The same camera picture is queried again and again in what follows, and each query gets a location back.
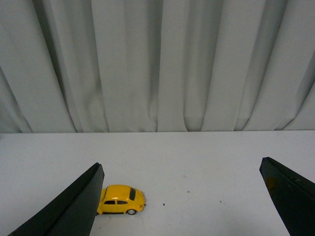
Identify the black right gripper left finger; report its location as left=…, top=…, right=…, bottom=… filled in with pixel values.
left=10, top=163, right=104, bottom=236

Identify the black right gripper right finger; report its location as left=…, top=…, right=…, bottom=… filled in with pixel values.
left=259, top=157, right=315, bottom=236

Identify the yellow beetle toy car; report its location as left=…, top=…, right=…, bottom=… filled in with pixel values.
left=96, top=184, right=146, bottom=215

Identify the white pleated curtain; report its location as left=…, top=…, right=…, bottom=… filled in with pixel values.
left=0, top=0, right=315, bottom=133

